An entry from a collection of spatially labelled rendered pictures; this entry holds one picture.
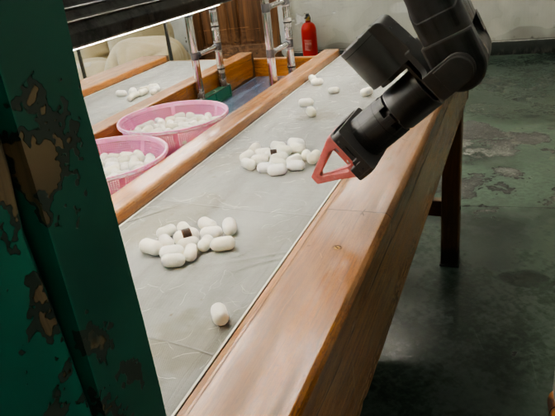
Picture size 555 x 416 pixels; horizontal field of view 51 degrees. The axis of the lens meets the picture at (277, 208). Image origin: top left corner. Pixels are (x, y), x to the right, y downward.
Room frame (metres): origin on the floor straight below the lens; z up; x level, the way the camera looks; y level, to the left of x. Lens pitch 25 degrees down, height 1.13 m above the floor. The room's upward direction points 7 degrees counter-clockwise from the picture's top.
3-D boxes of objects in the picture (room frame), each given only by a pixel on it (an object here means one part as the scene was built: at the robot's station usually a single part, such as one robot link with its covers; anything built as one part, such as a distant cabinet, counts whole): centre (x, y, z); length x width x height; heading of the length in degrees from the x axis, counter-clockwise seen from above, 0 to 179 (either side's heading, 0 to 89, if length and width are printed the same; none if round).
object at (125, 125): (1.36, 0.22, 0.72); 0.27 x 0.27 x 0.10
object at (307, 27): (5.48, -0.47, 0.25); 0.18 x 0.14 x 0.49; 161
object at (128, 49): (4.14, 0.82, 0.40); 0.74 x 0.56 x 0.38; 162
